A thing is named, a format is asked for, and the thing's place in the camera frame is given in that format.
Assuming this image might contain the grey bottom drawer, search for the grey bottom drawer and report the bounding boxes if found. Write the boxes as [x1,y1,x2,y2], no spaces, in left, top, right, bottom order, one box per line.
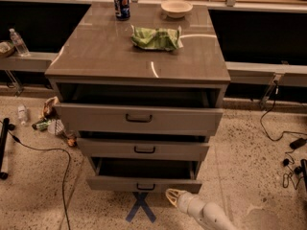
[87,157,202,194]

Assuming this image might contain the grey drawer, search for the grey drawer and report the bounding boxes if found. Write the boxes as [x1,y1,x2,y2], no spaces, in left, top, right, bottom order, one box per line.
[87,157,202,194]
[56,84,223,136]
[77,131,209,161]

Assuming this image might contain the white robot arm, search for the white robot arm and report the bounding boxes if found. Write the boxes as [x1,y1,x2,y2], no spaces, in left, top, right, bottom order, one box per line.
[165,189,237,230]

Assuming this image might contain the grey middle drawer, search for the grey middle drawer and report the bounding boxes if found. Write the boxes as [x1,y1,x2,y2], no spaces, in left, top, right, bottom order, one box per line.
[77,131,209,161]

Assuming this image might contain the grey three-drawer cabinet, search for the grey three-drawer cabinet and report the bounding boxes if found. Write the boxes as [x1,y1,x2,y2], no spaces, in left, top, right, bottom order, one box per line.
[44,1,231,180]

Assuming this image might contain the grey top drawer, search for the grey top drawer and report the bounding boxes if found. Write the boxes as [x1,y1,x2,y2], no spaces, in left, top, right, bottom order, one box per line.
[56,84,223,136]

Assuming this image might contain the blue tape cross on floor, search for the blue tape cross on floor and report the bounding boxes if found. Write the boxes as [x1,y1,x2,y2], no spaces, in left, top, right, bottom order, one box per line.
[126,192,156,223]

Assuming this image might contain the small brown object on floor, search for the small brown object on floor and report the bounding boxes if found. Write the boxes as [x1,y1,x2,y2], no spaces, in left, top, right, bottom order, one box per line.
[67,138,77,148]

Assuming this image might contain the white checkered cup on floor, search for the white checkered cup on floor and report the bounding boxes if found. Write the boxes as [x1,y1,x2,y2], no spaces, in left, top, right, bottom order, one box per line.
[47,120,64,136]

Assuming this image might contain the green can on floor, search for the green can on floor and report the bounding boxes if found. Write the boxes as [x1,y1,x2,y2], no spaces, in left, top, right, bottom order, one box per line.
[32,120,51,131]

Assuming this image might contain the brown snack bag on floor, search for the brown snack bag on floor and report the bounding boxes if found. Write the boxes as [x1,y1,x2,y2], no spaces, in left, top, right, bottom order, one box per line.
[40,97,59,119]

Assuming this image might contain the green crumpled chip bag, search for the green crumpled chip bag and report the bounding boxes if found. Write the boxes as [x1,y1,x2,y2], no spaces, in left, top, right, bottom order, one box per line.
[130,26,183,52]

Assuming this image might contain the black stand leg left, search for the black stand leg left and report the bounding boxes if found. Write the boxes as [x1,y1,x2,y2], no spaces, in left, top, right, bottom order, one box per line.
[0,118,15,180]

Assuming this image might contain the clear bottle on floor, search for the clear bottle on floor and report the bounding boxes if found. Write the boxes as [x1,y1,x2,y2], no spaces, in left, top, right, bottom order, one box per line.
[17,104,28,126]

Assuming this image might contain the white ceramic bowl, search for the white ceramic bowl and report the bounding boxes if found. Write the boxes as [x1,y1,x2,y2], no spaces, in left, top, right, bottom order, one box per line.
[161,0,193,18]

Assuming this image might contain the blue soda can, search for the blue soda can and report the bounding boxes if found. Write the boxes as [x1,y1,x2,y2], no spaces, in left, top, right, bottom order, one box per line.
[114,0,130,20]

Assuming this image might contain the clear water bottle on ledge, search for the clear water bottle on ledge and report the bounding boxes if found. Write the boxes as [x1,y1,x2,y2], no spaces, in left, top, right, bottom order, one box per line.
[10,29,30,57]

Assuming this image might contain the small bowl on ledge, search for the small bowl on ledge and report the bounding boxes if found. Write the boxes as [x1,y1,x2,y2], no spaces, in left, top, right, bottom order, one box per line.
[0,41,15,58]

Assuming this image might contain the black power adapter with cable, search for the black power adapter with cable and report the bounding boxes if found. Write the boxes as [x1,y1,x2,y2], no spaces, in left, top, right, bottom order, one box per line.
[260,80,307,150]

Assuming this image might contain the black cable left floor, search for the black cable left floor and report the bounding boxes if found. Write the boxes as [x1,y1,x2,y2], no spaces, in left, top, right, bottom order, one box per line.
[0,121,72,230]

